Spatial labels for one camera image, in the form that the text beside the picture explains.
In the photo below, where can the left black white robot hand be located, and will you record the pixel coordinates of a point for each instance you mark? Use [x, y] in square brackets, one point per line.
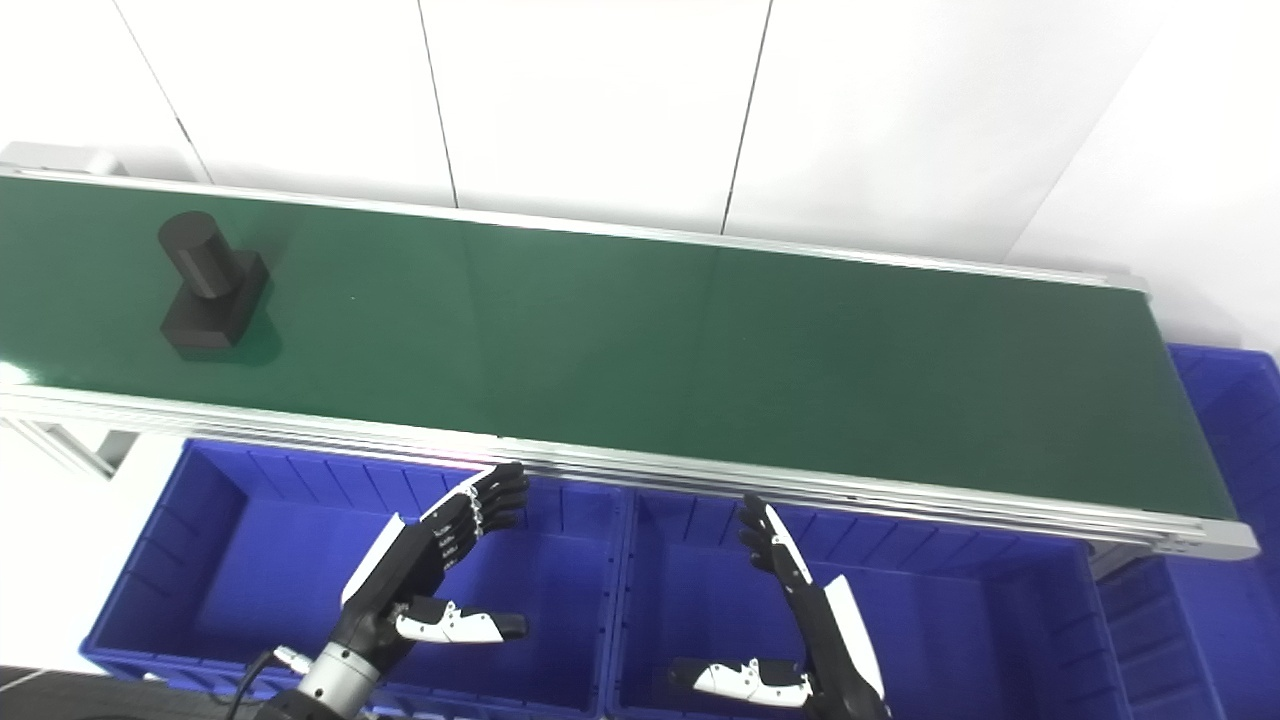
[410, 570]

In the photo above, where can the green conveyor belt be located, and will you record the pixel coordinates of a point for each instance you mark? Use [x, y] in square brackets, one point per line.
[900, 497]
[700, 350]

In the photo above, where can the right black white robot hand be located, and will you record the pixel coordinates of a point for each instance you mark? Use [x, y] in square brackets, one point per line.
[830, 640]

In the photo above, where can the black cylinder-on-block part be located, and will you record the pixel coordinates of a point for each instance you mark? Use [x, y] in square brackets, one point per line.
[208, 290]

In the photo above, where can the aluminium conveyor support leg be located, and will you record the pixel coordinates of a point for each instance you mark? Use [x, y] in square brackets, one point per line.
[70, 447]

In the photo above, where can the grey conveyor motor housing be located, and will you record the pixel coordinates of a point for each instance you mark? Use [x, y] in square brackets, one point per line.
[60, 157]

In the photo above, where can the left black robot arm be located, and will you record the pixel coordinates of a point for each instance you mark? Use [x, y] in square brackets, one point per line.
[335, 685]

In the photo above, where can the blue plastic bin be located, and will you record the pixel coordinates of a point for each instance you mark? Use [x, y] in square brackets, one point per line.
[950, 630]
[1220, 620]
[260, 580]

